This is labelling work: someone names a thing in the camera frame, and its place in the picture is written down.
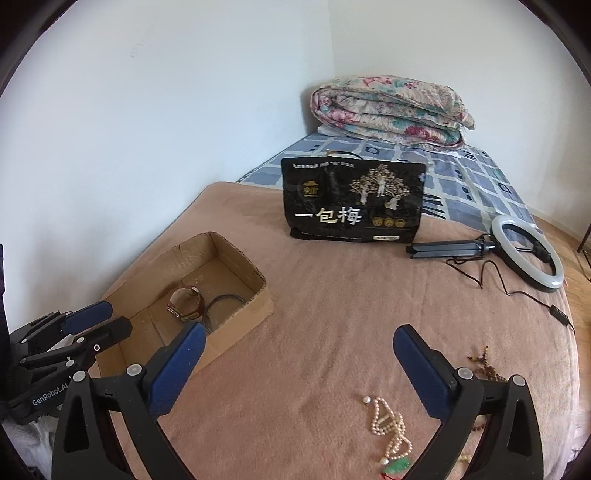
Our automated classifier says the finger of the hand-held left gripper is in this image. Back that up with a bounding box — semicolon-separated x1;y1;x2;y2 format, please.
10;300;115;352
18;316;134;370

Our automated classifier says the black cable with switch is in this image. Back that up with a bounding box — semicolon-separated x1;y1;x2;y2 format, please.
445;249;578;333

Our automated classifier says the blue checked bedsheet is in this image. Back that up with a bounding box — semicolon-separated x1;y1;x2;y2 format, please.
235;131;539;222

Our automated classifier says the black cord bracelet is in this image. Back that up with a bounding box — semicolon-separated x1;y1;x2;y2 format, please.
203;295;245;334

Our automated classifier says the white pearl necklace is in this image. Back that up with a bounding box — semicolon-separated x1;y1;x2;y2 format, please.
361;394;413;476

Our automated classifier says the black snack bag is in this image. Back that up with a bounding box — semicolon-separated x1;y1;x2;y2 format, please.
281;156;428;243

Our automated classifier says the white ring light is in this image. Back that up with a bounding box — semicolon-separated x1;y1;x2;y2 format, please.
490;215;565;291

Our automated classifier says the black folded tripod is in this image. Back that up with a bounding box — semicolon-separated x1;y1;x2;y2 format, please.
405;233;497;260

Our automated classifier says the brown strap wristwatch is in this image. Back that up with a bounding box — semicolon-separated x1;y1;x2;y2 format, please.
167;286;205;321

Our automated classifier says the brown wooden bead necklace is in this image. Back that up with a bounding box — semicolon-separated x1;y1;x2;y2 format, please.
464;346;509;432

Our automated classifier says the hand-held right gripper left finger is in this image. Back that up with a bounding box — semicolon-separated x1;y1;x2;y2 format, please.
52;322;207;480

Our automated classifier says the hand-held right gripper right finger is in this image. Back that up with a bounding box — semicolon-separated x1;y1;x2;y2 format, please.
393;324;548;480

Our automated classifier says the cardboard box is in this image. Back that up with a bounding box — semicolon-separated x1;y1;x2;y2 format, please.
95;231;274;379

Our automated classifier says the folded floral quilt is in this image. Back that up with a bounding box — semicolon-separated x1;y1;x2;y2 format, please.
310;74;476;149

